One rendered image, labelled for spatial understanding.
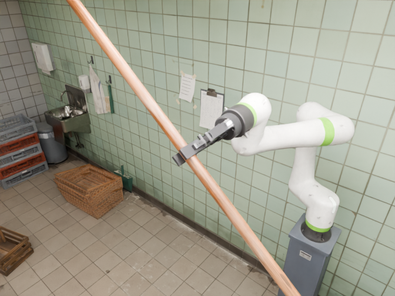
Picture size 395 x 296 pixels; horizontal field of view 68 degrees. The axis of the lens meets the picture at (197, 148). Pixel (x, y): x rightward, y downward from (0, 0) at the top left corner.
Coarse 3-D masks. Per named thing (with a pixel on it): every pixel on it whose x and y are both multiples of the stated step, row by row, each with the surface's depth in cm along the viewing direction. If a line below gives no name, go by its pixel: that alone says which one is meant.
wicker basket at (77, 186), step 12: (84, 168) 358; (96, 168) 357; (60, 180) 327; (72, 180) 347; (84, 180) 357; (96, 180) 357; (120, 180) 340; (84, 192) 307; (96, 192) 311; (108, 192) 327; (96, 204) 316
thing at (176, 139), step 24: (72, 0) 76; (96, 24) 76; (120, 72) 75; (144, 96) 74; (168, 120) 74; (192, 168) 73; (216, 192) 71; (240, 216) 72; (264, 264) 70; (288, 288) 69
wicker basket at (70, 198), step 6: (66, 192) 325; (66, 198) 343; (72, 198) 328; (72, 204) 347; (78, 204) 332; (84, 204) 316; (90, 204) 310; (114, 204) 343; (84, 210) 333; (102, 210) 329; (108, 210) 337; (96, 216) 324
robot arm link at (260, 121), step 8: (248, 96) 94; (256, 96) 93; (264, 96) 94; (248, 104) 90; (256, 104) 91; (264, 104) 93; (256, 112) 90; (264, 112) 92; (256, 120) 90; (264, 120) 95; (256, 128) 96; (264, 128) 98
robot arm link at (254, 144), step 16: (272, 128) 105; (288, 128) 107; (304, 128) 109; (320, 128) 110; (240, 144) 101; (256, 144) 100; (272, 144) 104; (288, 144) 108; (304, 144) 111; (320, 144) 113
